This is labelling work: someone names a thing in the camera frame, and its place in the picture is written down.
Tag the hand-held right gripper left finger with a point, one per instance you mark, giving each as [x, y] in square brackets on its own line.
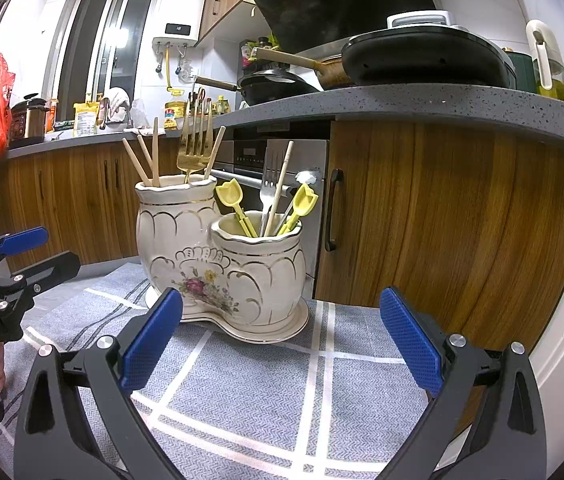
[151, 340]

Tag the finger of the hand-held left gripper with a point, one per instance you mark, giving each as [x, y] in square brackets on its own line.
[51, 270]
[24, 240]

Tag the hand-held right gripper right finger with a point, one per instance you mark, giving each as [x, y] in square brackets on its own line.
[412, 345]

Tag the cream floral ceramic utensil holder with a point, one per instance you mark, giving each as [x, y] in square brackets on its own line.
[171, 240]

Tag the wooden chopstick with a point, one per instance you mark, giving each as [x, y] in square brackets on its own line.
[136, 162]
[215, 152]
[155, 150]
[282, 180]
[144, 152]

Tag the yellow tulip-shaped plastic spoon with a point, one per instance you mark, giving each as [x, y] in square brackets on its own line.
[304, 200]
[227, 195]

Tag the gold fork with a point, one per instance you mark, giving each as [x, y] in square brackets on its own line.
[194, 160]

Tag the silver fork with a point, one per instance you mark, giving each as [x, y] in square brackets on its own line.
[268, 185]

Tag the wooden base cabinet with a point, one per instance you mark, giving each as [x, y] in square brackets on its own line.
[437, 210]
[61, 200]

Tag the dark pressure cooker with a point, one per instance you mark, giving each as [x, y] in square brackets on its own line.
[29, 120]

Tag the grey checked tablecloth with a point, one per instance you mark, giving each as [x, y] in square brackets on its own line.
[262, 400]

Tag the yellow food packet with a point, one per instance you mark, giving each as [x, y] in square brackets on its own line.
[84, 120]

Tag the white towel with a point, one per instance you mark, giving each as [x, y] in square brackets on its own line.
[117, 100]

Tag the yellow cooking oil bottle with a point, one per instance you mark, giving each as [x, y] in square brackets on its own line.
[175, 115]

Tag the sliding glass door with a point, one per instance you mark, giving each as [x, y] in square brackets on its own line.
[91, 45]

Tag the stainless built-in oven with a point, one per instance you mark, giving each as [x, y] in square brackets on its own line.
[307, 155]

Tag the kitchen scissors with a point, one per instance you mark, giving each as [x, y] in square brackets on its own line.
[200, 95]

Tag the grey speckled countertop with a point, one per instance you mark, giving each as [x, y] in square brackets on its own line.
[412, 100]

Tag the white water heater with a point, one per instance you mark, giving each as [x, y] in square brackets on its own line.
[179, 15]

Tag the black wok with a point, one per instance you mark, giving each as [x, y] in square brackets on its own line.
[272, 87]

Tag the black lidded pan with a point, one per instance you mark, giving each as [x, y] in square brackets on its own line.
[427, 60]

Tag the black spice rack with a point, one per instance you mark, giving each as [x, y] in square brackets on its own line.
[252, 52]

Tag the dark green pot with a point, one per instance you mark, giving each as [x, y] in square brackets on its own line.
[519, 67]

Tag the oil dispenser bottle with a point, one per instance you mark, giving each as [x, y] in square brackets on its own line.
[552, 80]

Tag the white appliance lid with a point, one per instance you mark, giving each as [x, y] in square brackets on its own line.
[419, 19]

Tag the black range hood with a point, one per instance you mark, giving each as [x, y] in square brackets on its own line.
[337, 0]

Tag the wooden wall cabinet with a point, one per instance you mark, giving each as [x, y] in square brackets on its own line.
[221, 0]

